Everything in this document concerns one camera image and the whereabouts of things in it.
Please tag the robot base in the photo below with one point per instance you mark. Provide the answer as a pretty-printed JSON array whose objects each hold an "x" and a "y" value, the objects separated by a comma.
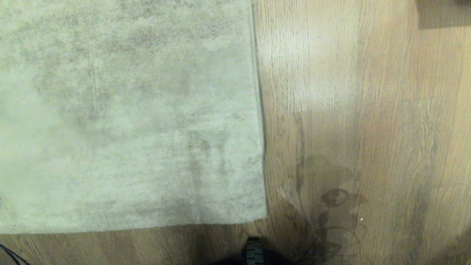
[{"x": 254, "y": 254}]

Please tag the pale grey plush rug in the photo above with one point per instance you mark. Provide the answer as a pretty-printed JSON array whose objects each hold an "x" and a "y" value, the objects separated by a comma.
[{"x": 125, "y": 110}]

